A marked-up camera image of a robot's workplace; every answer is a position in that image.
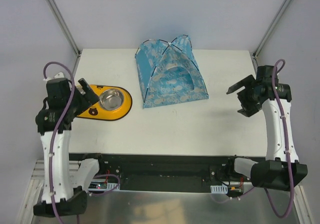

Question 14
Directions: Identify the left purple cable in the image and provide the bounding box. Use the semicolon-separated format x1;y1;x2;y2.
43;61;121;224

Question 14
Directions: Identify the right white cable duct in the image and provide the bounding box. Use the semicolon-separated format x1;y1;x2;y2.
210;185;228;195

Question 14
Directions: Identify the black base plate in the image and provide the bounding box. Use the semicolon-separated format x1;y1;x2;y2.
68;152;259;192

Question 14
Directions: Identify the blue snowman pet tent fabric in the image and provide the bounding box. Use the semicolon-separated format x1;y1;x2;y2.
134;33;210;110

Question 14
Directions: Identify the white cable duct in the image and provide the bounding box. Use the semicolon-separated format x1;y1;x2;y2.
88;181;121;192
210;185;228;195

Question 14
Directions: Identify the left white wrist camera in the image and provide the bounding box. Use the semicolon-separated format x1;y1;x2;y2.
43;71;65;82

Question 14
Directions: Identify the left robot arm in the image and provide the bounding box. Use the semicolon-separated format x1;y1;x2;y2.
33;77;106;218

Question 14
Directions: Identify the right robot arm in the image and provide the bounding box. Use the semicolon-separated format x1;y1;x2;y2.
224;65;308;192

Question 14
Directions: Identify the black tent pole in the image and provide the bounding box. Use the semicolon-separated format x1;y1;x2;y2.
134;38;196;105
143;33;206;105

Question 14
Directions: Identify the left white cable duct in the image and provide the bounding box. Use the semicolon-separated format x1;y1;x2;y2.
88;181;121;192

